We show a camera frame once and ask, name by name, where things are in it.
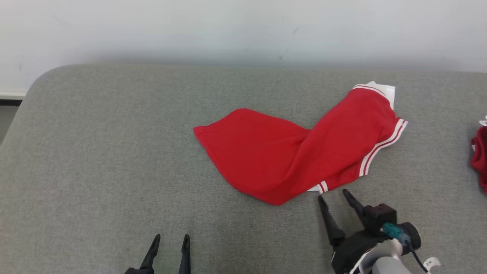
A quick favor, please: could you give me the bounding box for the red shirt with white sleeves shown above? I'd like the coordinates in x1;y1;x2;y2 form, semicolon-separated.
193;81;408;206

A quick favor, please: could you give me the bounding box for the grey fabric sofa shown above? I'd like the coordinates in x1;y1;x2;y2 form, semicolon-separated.
0;64;487;274

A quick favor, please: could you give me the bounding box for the black right camera cable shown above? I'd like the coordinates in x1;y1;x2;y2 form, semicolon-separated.
382;223;430;273

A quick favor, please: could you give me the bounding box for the red garment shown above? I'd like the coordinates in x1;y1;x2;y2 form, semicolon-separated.
471;115;487;193

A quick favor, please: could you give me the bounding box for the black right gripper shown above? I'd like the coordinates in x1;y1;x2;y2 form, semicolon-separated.
317;189;385;274

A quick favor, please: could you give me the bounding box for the white right cable tag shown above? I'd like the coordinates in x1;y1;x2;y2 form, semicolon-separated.
422;257;442;271

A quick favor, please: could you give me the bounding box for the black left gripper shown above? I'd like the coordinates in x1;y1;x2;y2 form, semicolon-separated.
124;234;191;274

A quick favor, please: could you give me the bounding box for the black baseboard strip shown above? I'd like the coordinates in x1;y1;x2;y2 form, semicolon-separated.
0;92;27;107

